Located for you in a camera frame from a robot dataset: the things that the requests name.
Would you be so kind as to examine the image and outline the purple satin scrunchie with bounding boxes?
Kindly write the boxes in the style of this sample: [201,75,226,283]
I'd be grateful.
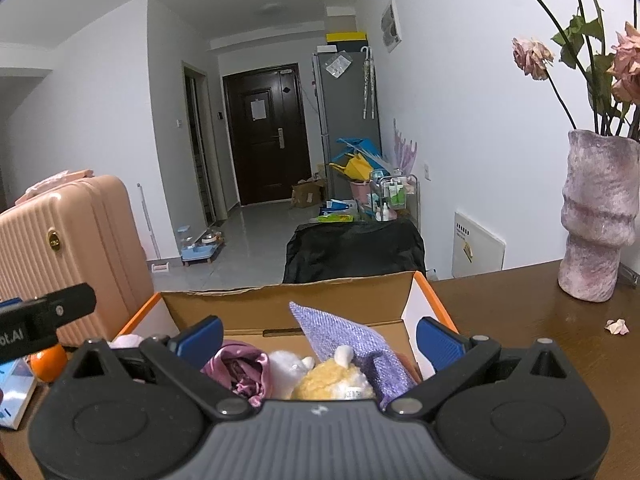
[201,340,272,408]

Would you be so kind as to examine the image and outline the white floor mop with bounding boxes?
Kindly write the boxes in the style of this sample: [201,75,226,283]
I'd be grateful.
[137,183,170,274]

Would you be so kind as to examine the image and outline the white plush toy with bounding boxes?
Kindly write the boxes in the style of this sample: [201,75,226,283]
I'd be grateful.
[268,350,316,400]

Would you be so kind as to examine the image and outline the dried pink roses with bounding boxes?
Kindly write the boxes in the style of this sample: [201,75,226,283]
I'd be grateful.
[512,0,639,141]

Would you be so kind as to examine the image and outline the dark entrance door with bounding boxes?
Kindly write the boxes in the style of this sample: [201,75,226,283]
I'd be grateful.
[222,64,312,206]

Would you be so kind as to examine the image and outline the cardboard box on floor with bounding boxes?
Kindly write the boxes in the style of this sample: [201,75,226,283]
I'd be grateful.
[292,178,326,208]

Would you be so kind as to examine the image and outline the purple textured vase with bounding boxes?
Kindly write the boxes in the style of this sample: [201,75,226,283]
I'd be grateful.
[558,130,639,302]

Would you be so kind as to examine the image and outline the hanging umbrellas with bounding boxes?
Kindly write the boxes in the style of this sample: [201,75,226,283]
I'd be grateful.
[361,46,376,119]

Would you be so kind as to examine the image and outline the grey refrigerator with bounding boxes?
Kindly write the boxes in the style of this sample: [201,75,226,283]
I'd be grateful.
[312,51,381,200]

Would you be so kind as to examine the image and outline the blue tissue pack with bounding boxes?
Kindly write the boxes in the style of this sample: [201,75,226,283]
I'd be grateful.
[0,359,37,430]

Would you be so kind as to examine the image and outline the metal trolley with bottles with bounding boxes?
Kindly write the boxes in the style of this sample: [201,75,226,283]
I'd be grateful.
[369,169,421,228]

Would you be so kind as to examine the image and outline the yellow box on refrigerator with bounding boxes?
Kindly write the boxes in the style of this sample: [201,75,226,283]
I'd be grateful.
[326,32,368,44]

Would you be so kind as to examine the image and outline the fallen pink petal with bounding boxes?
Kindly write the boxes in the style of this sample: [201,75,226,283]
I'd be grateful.
[605,318,629,336]

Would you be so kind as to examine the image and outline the orange fruit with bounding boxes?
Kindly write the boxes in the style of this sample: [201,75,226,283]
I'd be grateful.
[28,344,68,384]

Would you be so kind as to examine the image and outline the yellow plush toy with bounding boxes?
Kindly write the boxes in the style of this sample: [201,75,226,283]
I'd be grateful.
[291,344,375,401]

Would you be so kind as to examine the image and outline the wall electrical box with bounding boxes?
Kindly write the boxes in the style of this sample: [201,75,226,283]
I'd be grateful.
[381,0,402,52]

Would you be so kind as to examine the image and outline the black covered furniture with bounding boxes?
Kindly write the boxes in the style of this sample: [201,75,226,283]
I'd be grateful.
[282,219,426,284]

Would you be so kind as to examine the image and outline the blue pet feeder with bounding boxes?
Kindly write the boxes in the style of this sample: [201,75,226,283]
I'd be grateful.
[177,226,224,266]

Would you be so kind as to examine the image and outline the purple knitted cloth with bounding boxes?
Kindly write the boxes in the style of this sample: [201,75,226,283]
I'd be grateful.
[290,302,416,408]

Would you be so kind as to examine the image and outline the pink ribbed suitcase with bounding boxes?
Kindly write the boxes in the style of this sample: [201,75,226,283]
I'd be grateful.
[1,176,154,344]

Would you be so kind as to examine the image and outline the brown cloth pad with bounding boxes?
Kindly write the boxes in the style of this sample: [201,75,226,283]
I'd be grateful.
[396,353,423,384]

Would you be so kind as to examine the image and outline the purple coral decoration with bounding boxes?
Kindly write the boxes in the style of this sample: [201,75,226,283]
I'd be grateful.
[394,120,418,176]

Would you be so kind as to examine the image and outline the orange cardboard box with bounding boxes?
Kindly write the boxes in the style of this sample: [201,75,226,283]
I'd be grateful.
[119,272,457,379]

